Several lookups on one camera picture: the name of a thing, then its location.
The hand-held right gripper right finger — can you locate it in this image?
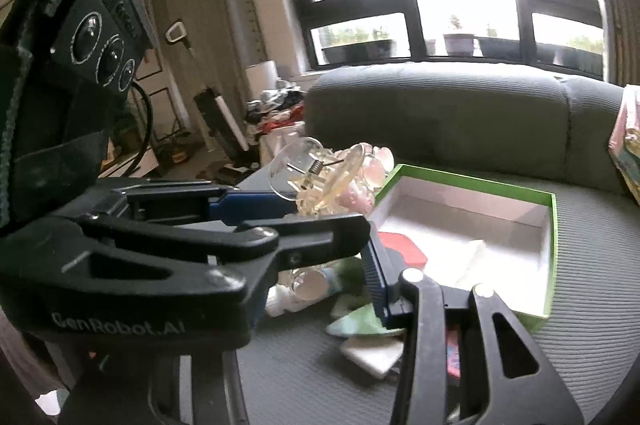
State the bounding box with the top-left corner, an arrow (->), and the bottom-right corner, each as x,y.
361,234 -> 585,425

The mint green plastic item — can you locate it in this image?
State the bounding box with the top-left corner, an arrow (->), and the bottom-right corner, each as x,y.
325,302 -> 407,342

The transparent hair claw clip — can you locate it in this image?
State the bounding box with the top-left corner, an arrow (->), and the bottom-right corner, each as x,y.
269,138 -> 383,220

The colourful printed blanket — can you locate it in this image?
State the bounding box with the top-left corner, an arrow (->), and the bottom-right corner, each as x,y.
607,84 -> 640,207

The black cable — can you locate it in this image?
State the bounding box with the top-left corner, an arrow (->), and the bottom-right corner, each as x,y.
102,79 -> 155,178

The pale pink flower hair clip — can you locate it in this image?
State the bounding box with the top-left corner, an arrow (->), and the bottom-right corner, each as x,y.
334,145 -> 396,217

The upright floor cleaner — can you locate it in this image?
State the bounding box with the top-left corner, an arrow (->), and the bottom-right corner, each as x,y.
164,19 -> 253,173

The white paper roll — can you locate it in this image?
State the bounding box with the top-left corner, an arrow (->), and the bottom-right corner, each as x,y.
245,60 -> 279,95

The white folded item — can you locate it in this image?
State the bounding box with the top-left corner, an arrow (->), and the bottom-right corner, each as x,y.
447,237 -> 490,287

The pile of clutter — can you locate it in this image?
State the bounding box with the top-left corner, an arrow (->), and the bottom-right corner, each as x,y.
244,80 -> 307,138

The black planter trough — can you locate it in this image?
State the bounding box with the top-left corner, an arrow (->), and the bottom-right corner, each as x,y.
320,39 -> 397,65
474,35 -> 605,77

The orange printed carton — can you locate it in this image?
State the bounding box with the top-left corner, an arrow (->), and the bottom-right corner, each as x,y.
445,324 -> 462,387

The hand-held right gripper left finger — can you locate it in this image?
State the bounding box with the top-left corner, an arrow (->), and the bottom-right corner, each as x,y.
150,276 -> 267,425

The green cardboard box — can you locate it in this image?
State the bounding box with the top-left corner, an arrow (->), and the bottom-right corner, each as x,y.
369,163 -> 559,333

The red flat object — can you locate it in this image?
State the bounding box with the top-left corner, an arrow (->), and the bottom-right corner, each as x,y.
377,230 -> 431,272

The grey sofa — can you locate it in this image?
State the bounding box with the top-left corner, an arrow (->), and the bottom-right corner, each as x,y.
234,62 -> 640,425

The white flower pot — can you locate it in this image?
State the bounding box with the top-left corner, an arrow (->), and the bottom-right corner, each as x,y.
442,32 -> 477,57

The white square case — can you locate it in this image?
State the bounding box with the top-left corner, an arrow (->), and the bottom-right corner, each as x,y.
340,336 -> 404,379

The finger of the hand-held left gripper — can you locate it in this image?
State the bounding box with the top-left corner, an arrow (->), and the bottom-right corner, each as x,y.
110,182 -> 298,230
65,212 -> 372,303

